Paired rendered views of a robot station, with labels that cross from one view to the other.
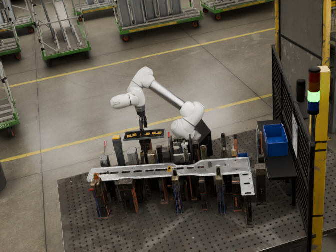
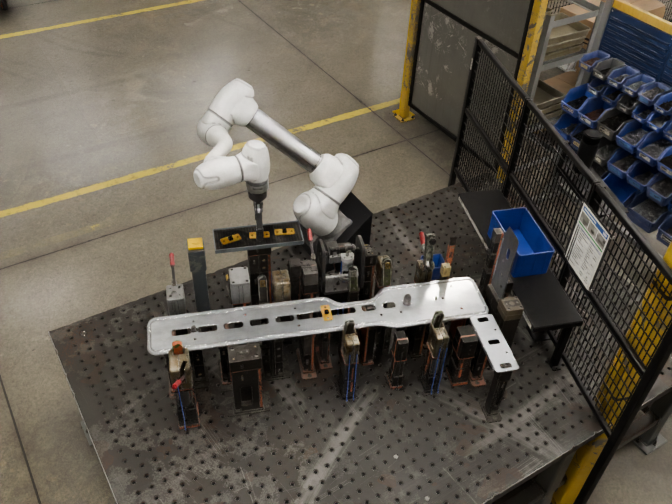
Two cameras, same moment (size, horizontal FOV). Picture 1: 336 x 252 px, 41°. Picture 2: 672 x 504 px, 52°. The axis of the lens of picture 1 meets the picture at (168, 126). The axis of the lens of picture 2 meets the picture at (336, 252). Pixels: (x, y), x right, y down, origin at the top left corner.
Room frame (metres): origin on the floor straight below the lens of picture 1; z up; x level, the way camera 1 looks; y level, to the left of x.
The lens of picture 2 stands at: (1.39, 0.74, 3.06)
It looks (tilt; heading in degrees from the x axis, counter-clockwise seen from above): 42 degrees down; 338
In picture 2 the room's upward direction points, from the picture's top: 3 degrees clockwise
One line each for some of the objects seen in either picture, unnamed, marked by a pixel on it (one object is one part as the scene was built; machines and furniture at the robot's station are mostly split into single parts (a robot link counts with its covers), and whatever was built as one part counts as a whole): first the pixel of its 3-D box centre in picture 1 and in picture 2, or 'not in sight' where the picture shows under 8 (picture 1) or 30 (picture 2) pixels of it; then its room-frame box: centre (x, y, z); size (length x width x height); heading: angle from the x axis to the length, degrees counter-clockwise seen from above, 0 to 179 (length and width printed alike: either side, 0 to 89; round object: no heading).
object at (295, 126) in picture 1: (296, 135); (588, 246); (2.93, -0.96, 1.30); 0.23 x 0.02 x 0.31; 172
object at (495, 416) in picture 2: (248, 209); (497, 389); (2.71, -0.52, 0.84); 0.11 x 0.06 x 0.29; 172
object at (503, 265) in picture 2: (257, 146); (504, 263); (3.06, -0.68, 1.17); 0.12 x 0.01 x 0.34; 172
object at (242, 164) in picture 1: (167, 170); (322, 315); (3.17, 0.06, 1.00); 1.38 x 0.22 x 0.02; 82
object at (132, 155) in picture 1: (135, 169); (241, 309); (3.38, 0.34, 0.90); 0.13 x 0.10 x 0.41; 172
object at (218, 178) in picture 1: (220, 193); (433, 358); (2.91, -0.34, 0.87); 0.12 x 0.09 x 0.35; 172
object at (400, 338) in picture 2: (203, 194); (398, 360); (2.97, -0.21, 0.84); 0.11 x 0.08 x 0.29; 172
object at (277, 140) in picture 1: (275, 140); (519, 241); (3.23, -0.88, 1.10); 0.30 x 0.17 x 0.13; 173
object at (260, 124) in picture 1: (275, 147); (514, 253); (3.25, -0.88, 1.01); 0.90 x 0.22 x 0.03; 172
